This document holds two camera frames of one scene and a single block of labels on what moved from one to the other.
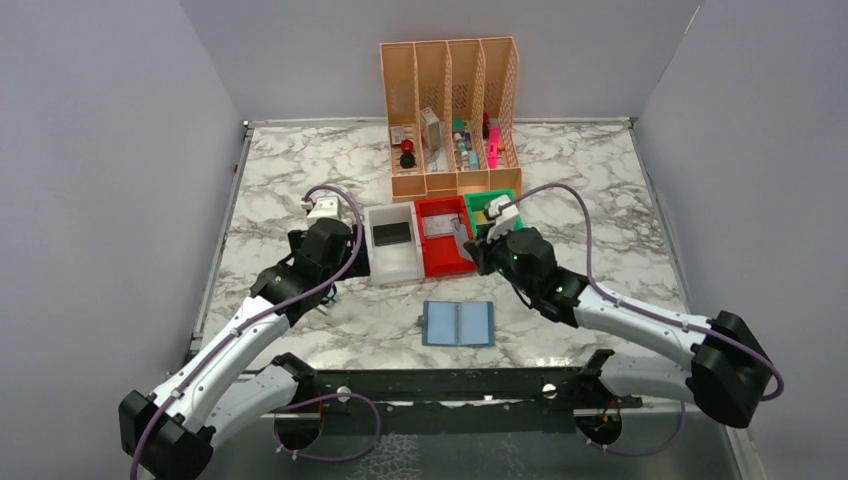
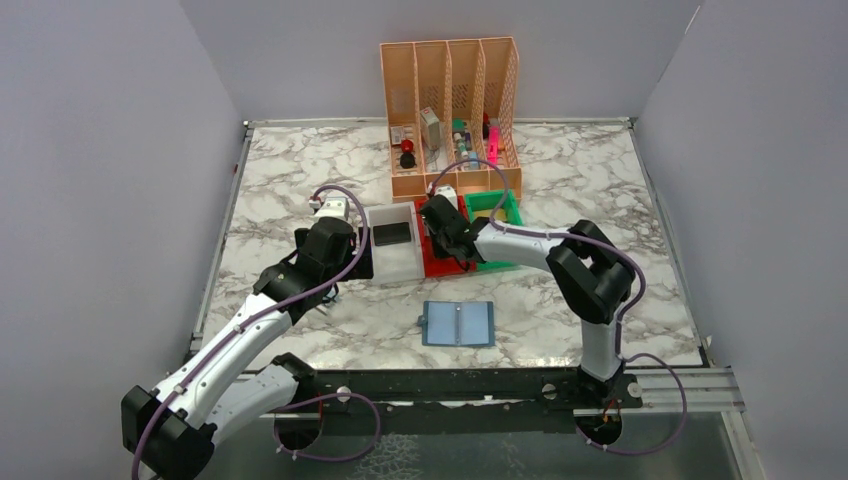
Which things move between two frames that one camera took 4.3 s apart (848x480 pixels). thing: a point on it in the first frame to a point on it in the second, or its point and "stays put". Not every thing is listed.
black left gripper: (360, 265) stays put
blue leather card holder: (457, 323) stays put
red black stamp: (407, 159) stays put
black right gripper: (480, 250) to (439, 252)
